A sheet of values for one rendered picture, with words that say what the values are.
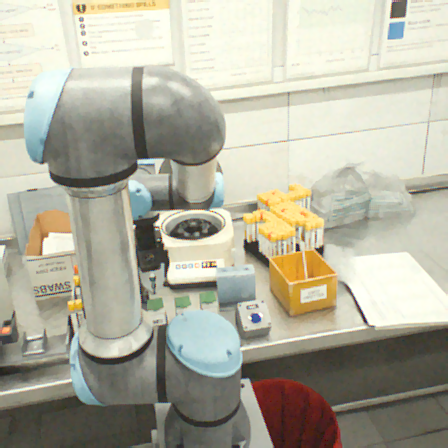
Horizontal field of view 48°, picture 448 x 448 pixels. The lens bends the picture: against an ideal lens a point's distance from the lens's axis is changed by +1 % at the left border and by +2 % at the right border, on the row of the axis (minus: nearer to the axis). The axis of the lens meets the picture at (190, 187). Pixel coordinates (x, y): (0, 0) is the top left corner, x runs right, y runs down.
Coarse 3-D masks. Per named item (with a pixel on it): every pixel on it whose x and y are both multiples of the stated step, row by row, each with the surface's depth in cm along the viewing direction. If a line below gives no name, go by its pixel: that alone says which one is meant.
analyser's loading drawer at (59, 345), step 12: (24, 336) 117; (36, 336) 120; (60, 336) 121; (0, 348) 119; (12, 348) 118; (24, 348) 116; (36, 348) 118; (48, 348) 117; (60, 348) 117; (0, 360) 115; (12, 360) 114; (24, 360) 115
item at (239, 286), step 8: (216, 272) 131; (224, 272) 129; (232, 272) 129; (240, 272) 129; (248, 272) 129; (224, 280) 129; (232, 280) 129; (240, 280) 129; (248, 280) 129; (224, 288) 130; (232, 288) 130; (240, 288) 130; (248, 288) 130; (224, 296) 131; (232, 296) 131; (240, 296) 131; (248, 296) 131; (224, 304) 132; (232, 304) 131
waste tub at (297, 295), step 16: (272, 256) 135; (288, 256) 135; (320, 256) 133; (272, 272) 134; (288, 272) 137; (304, 272) 139; (320, 272) 134; (272, 288) 136; (288, 288) 124; (304, 288) 124; (320, 288) 125; (336, 288) 127; (288, 304) 126; (304, 304) 126; (320, 304) 127; (336, 304) 129
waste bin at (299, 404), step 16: (256, 384) 165; (272, 384) 165; (288, 384) 164; (256, 400) 164; (272, 400) 166; (288, 400) 165; (304, 400) 162; (320, 400) 157; (272, 416) 167; (288, 416) 166; (304, 416) 162; (320, 416) 157; (272, 432) 168; (288, 432) 167; (304, 432) 162; (320, 432) 156; (336, 432) 145
